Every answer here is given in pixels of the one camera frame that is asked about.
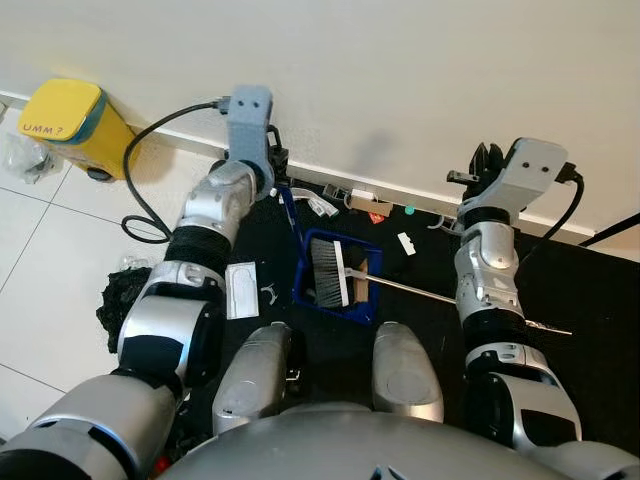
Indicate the white baseboard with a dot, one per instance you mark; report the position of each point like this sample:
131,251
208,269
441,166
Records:
190,149

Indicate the black crumpled plastic bag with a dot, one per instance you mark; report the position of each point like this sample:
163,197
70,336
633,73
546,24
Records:
118,300

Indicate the small wooden block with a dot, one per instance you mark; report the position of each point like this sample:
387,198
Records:
360,290

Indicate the yellow pedal bin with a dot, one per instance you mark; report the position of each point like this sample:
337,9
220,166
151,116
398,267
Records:
70,115

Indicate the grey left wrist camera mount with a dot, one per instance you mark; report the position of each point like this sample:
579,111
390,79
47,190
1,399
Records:
248,120

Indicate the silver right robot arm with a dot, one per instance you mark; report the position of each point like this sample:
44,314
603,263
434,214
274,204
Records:
485,270

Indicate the white rectangular card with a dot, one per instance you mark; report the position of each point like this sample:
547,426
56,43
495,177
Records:
242,292

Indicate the small white paper piece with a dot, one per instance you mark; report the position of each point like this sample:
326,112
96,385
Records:
406,243

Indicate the silver robot leg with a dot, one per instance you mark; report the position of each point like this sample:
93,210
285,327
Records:
405,375
250,375

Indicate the grey plastic clip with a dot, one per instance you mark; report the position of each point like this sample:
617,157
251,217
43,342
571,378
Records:
440,225

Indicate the silver left robot leg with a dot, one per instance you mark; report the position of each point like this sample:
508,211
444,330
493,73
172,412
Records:
250,375

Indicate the clear crumpled plastic bag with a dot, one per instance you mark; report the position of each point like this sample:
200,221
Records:
25,158

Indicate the blue dustpan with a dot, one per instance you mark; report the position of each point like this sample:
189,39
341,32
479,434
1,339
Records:
362,252

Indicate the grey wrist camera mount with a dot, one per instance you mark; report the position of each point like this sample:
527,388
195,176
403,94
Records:
248,120
530,170

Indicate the small white box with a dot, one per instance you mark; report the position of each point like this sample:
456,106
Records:
363,194

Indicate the silver right robot leg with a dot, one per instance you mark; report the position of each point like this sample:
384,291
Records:
405,375

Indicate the clear plastic packaging piece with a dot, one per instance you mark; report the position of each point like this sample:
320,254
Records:
320,205

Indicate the grey robot torso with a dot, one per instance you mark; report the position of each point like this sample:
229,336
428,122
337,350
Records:
350,445

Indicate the black door frame strip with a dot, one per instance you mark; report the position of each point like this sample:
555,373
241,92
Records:
612,229

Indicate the white plastic hook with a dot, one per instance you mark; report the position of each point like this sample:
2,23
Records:
270,292

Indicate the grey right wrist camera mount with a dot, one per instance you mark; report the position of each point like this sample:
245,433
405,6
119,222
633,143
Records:
530,170

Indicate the brown cardboard piece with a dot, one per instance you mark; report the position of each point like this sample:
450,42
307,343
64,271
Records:
372,206

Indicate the black floor mat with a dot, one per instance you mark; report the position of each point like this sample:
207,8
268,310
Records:
580,290

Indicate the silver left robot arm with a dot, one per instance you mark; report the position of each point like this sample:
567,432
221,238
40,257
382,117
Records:
150,325

